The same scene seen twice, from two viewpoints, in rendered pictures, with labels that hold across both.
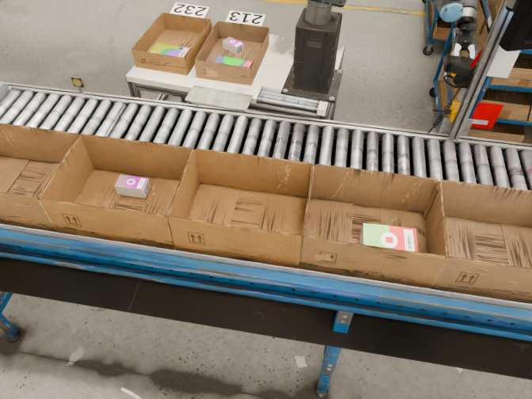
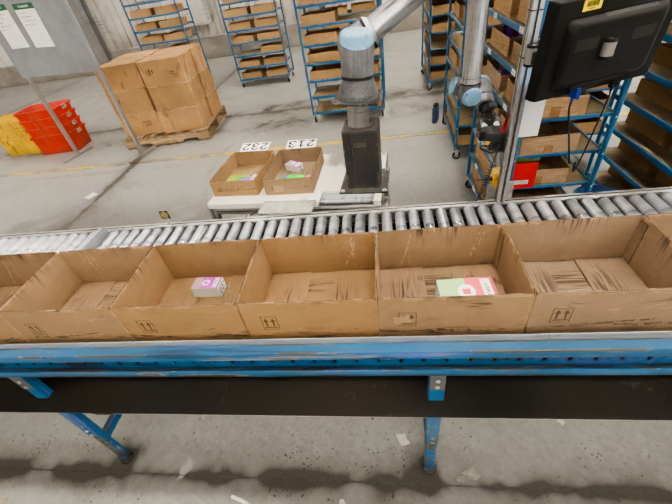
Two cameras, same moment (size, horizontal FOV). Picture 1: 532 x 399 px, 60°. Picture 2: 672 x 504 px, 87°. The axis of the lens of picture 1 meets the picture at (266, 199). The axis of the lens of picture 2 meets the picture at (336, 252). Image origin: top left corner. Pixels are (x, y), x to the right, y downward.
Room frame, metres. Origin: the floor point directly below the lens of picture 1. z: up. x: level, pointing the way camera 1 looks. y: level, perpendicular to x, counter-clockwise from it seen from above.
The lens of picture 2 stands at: (0.13, -0.04, 1.75)
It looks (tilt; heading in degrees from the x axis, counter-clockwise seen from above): 40 degrees down; 2
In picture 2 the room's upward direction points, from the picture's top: 10 degrees counter-clockwise
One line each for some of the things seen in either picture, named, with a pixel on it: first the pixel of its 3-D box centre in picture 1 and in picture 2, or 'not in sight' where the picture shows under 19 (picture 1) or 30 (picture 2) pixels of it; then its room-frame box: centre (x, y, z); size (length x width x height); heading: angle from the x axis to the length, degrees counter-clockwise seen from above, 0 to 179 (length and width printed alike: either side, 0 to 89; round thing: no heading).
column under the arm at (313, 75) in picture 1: (316, 52); (363, 154); (1.90, -0.22, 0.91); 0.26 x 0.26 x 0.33; 76
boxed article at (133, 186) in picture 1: (132, 186); (209, 287); (1.06, 0.46, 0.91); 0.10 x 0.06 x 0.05; 81
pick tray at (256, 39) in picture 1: (233, 51); (295, 170); (2.08, 0.17, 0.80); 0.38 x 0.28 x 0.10; 167
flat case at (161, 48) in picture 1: (168, 53); (240, 181); (2.07, 0.51, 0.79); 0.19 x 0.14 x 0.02; 76
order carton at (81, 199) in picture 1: (125, 189); (199, 289); (0.99, 0.45, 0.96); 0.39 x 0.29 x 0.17; 81
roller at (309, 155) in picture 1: (308, 166); (373, 247); (1.35, -0.17, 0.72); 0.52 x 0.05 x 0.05; 171
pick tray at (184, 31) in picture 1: (174, 42); (245, 172); (2.16, 0.49, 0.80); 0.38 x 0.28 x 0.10; 166
